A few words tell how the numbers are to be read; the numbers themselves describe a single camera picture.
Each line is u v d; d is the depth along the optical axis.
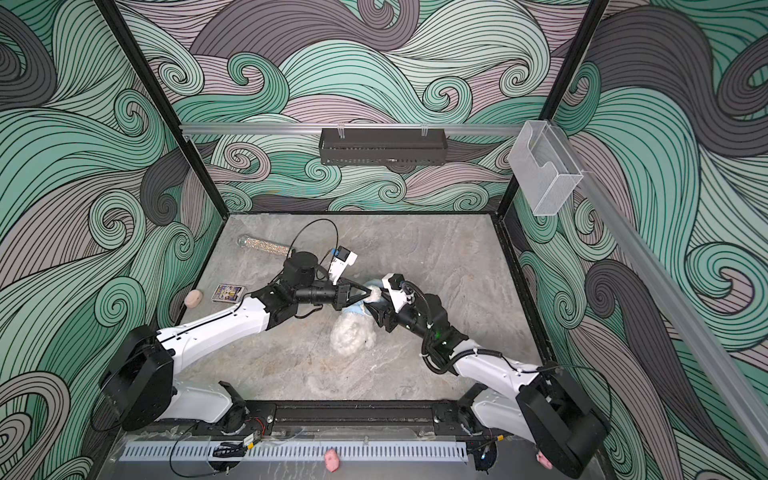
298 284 0.63
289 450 0.70
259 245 1.07
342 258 0.69
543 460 0.66
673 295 0.52
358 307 0.75
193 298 0.93
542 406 0.41
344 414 0.74
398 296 0.68
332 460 0.66
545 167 0.78
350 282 0.72
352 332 0.70
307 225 1.18
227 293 0.95
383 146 0.96
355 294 0.72
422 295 0.57
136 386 0.41
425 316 0.58
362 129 0.95
